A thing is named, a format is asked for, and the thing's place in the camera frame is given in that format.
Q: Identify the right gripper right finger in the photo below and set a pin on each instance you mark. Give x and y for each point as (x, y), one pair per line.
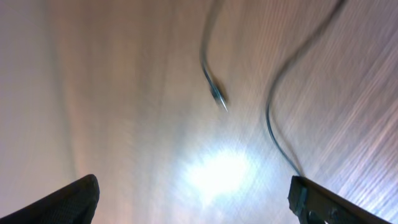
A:
(314, 204)

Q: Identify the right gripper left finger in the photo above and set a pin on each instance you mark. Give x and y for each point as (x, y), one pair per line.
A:
(73, 204)

